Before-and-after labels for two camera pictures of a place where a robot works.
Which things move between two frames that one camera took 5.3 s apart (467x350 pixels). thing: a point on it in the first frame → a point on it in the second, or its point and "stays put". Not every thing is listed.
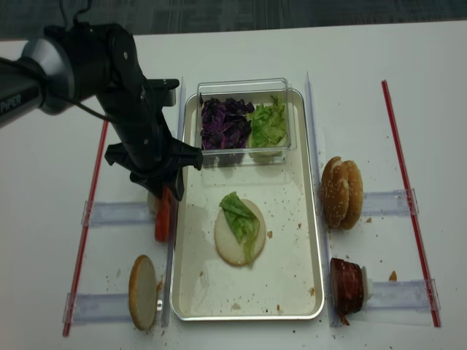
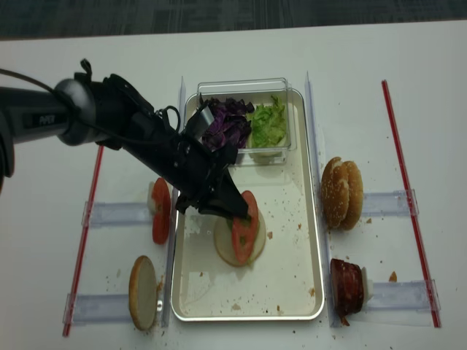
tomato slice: x=165 y=214 → x=244 y=229
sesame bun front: x=335 y=192 stays put
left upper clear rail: x=119 y=212 stays put
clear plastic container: x=245 y=122 stays put
